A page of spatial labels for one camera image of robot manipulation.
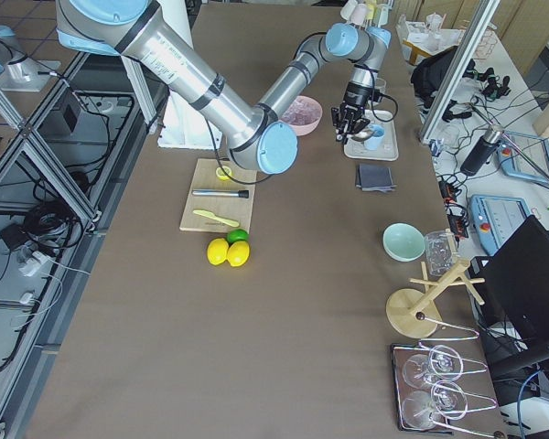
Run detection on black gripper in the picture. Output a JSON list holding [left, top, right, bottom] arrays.
[[330, 81, 383, 145]]

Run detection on steel ice scoop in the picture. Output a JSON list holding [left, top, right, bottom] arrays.
[[350, 127, 374, 142]]

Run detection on pink bowl of ice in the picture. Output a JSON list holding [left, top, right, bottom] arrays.
[[281, 95, 323, 136]]

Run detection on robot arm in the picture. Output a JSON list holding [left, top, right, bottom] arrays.
[[55, 1, 391, 175]]

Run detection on blue plastic cup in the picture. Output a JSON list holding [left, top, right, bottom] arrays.
[[363, 124, 385, 151]]

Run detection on pink cup on rack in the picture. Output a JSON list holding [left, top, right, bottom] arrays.
[[340, 0, 368, 26]]

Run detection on white cup on rack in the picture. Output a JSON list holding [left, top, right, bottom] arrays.
[[374, 4, 390, 27]]

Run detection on white cup rack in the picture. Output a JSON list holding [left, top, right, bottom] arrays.
[[352, 0, 393, 28]]

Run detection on cream serving tray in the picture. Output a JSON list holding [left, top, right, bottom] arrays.
[[343, 109, 399, 161]]

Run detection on clear wine glass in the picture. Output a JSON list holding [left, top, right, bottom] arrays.
[[375, 77, 386, 101]]

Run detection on grey folded cloth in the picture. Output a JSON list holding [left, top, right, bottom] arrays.
[[355, 164, 396, 193]]

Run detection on steel muddler black tip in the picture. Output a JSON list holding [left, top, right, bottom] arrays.
[[191, 189, 250, 199]]

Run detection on green ceramic bowl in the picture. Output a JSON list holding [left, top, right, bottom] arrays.
[[382, 223, 425, 262]]

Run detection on half lemon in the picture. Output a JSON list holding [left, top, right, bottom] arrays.
[[215, 166, 233, 181]]

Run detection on black water bottle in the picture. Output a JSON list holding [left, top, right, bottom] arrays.
[[460, 124, 504, 177]]

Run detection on wooden cutting board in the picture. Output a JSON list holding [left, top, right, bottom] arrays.
[[179, 158, 255, 233]]

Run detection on green lime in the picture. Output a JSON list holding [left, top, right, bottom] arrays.
[[226, 229, 249, 244]]

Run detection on yellow plastic knife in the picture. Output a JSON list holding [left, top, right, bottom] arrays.
[[192, 209, 240, 228]]

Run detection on yellow lemon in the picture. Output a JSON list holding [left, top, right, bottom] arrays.
[[206, 238, 230, 265], [227, 241, 251, 267]]

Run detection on blue teach pendant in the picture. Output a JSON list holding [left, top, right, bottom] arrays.
[[497, 132, 549, 187], [469, 194, 529, 255]]

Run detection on wooden mug tree stand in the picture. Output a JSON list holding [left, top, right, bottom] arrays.
[[385, 259, 485, 339]]

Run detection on black computer monitor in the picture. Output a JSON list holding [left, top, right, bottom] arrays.
[[479, 216, 549, 347]]

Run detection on upside wine glass upper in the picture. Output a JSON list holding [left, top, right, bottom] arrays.
[[402, 345, 463, 390]]

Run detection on upside wine glass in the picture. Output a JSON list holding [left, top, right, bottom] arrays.
[[402, 345, 463, 390], [401, 380, 468, 431]]

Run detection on black glass tray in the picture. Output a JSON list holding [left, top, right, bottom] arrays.
[[390, 344, 453, 435]]

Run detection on upside wine glass lower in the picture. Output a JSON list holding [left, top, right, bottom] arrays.
[[401, 380, 468, 431]]

